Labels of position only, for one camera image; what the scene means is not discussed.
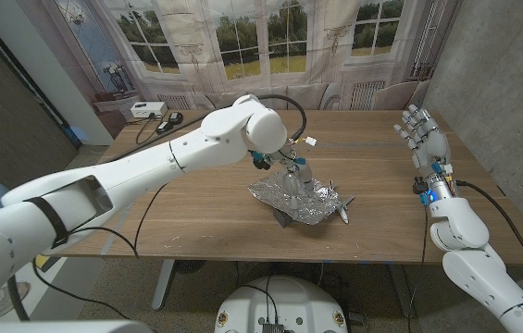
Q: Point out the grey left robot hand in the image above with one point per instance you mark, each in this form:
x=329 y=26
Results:
x=298 y=180

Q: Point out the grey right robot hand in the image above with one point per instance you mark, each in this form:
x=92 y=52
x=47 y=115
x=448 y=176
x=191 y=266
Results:
x=430 y=145

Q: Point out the crinkled aluminium foil sheet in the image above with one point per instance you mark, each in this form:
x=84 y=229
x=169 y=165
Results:
x=321 y=208

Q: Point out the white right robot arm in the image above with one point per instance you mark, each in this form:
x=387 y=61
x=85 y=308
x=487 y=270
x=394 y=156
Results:
x=469 y=259

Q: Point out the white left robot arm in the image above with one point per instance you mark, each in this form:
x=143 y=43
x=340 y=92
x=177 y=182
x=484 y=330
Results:
x=140 y=171

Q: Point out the white toy aeroplane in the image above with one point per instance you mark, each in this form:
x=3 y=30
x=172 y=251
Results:
x=344 y=213

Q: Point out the dark grey cube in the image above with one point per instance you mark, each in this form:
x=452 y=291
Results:
x=283 y=218

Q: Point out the white robot torso base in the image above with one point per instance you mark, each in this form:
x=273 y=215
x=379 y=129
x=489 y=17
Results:
x=284 y=305

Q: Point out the black power adapter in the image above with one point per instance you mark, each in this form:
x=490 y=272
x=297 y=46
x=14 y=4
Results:
x=164 y=128
x=176 y=118

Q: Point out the dark table leg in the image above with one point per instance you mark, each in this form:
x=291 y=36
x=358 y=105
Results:
x=402 y=291

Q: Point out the printed window scene backdrop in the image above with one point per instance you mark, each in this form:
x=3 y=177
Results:
x=316 y=28

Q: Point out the white power box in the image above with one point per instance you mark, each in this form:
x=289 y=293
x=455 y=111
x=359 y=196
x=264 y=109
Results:
x=147 y=109

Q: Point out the white table leg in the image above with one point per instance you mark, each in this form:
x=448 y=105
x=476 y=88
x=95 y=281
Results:
x=163 y=287

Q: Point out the white sneaker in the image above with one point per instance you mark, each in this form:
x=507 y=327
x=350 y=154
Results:
x=4 y=300

